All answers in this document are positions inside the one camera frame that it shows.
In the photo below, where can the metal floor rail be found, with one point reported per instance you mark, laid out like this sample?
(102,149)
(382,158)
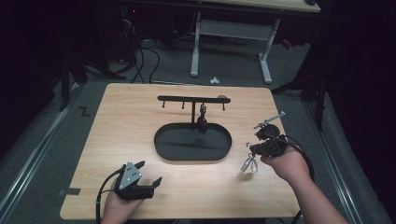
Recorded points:
(31,163)
(331,161)

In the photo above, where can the person's right hand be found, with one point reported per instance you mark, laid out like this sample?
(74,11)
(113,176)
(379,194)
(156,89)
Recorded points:
(291,166)

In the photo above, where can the black key rack with tray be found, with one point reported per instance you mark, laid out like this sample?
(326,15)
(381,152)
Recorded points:
(193,144)

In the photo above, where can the black tripod stand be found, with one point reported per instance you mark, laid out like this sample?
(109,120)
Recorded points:
(319,93)
(65,84)

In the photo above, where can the person's left hand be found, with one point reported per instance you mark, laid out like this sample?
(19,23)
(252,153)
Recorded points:
(118,210)

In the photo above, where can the black car key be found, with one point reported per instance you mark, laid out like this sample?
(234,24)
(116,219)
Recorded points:
(202,119)

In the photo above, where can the small white floor object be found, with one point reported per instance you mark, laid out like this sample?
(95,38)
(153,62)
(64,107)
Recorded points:
(214,81)

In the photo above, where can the white metal frame desk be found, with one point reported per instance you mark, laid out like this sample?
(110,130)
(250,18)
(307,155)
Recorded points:
(233,29)

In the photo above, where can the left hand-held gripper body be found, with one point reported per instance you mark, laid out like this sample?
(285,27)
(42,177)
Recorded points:
(129,183)

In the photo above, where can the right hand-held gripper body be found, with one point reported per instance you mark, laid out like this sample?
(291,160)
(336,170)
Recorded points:
(274,144)

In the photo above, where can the red object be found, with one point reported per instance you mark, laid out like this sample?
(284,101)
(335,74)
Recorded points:
(287,44)

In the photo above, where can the grey tape strip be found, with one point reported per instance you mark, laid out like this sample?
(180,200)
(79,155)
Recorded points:
(71,191)

